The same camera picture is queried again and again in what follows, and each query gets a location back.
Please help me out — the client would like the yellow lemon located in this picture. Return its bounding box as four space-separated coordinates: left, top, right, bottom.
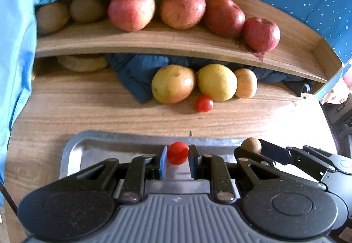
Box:
196 64 237 102

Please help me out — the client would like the cherry tomato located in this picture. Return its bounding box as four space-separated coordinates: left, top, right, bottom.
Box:
196 95 214 112
167 142 189 166

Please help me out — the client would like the red apple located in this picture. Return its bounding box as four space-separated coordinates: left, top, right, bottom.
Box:
160 0 206 30
107 0 156 32
203 0 246 38
242 17 281 52

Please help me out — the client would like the metal tray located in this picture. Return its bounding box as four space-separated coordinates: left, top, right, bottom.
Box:
59 130 243 194

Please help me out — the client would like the flat bread under shelf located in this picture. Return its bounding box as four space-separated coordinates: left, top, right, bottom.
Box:
56 54 109 73

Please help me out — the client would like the light blue cloth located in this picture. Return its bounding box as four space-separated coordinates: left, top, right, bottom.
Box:
0 0 81 208

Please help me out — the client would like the wooden desk shelf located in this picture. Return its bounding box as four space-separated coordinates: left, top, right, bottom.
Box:
36 0 343 83

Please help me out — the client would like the kiwi right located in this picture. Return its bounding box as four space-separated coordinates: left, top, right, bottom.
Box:
69 0 106 23

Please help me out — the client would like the kiwi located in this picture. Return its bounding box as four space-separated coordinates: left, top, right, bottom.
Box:
69 0 106 23
36 2 70 35

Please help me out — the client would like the kiwi left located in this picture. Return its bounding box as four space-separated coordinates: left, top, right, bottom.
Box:
36 2 70 35

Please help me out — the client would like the pink bedding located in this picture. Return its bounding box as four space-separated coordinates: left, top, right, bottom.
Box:
320 63 351 105

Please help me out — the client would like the dark blue jacket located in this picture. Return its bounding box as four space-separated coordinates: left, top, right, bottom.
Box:
105 54 314 104

